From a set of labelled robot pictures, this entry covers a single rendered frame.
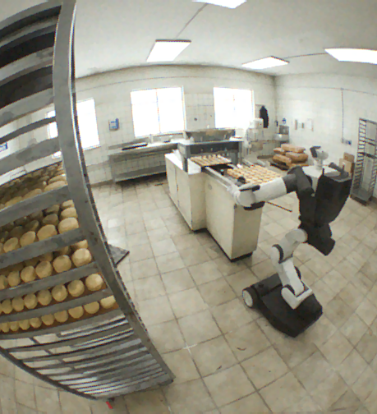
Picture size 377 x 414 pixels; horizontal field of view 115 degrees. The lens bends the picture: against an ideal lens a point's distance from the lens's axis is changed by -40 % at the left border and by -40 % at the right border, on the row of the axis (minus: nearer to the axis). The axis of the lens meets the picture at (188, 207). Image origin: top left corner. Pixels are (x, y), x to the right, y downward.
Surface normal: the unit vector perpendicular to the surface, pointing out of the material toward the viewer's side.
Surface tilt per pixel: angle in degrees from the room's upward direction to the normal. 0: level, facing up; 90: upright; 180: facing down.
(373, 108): 90
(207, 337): 0
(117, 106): 90
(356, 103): 90
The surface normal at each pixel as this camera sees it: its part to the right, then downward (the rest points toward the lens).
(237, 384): -0.07, -0.89
